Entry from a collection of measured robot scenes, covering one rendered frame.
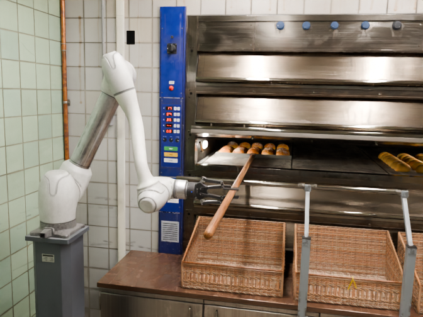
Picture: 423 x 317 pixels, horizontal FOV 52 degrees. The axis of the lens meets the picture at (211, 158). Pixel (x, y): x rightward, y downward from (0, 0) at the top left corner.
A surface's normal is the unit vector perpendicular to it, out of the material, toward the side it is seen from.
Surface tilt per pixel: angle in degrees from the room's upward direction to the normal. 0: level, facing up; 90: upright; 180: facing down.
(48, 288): 90
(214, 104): 70
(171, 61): 90
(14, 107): 90
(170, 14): 90
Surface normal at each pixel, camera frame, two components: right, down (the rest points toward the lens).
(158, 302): -0.18, 0.16
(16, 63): 0.98, 0.06
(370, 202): -0.17, -0.20
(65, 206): 0.64, 0.14
